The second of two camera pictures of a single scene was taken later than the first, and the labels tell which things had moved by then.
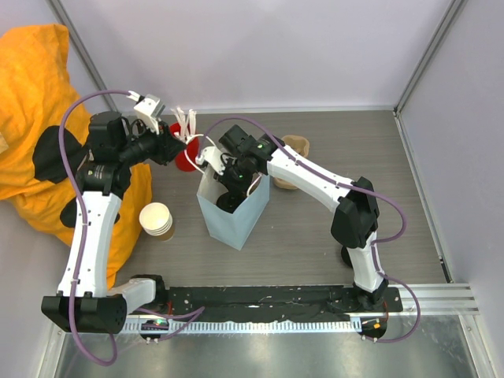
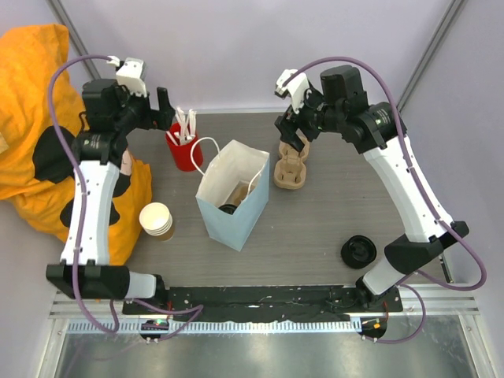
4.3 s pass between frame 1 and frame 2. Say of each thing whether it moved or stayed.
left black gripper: moved
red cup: stayed
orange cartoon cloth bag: stayed
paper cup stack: stayed
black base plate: stayed
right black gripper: moved
